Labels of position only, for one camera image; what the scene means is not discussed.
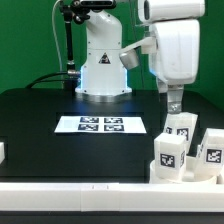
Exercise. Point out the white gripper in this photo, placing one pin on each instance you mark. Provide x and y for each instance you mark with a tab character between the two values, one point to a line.
176	60

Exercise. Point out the white left fence block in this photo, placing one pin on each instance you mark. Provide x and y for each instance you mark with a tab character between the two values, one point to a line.
2	152

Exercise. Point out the white fence bar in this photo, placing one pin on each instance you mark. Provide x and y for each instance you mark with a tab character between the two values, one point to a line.
220	177
111	197

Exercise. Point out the white sheet with markers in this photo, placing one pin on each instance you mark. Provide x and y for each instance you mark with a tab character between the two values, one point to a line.
99	124

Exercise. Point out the white round stool seat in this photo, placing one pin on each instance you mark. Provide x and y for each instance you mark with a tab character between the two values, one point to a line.
188	178

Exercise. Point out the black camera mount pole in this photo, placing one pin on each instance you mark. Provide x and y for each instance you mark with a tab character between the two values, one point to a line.
78	11

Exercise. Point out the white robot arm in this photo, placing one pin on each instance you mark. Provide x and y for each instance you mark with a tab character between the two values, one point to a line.
104	73

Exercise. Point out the white right fence bar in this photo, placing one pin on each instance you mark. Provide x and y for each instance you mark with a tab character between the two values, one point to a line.
220	177

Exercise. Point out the white front fence bar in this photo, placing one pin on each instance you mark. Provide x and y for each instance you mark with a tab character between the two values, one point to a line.
111	197

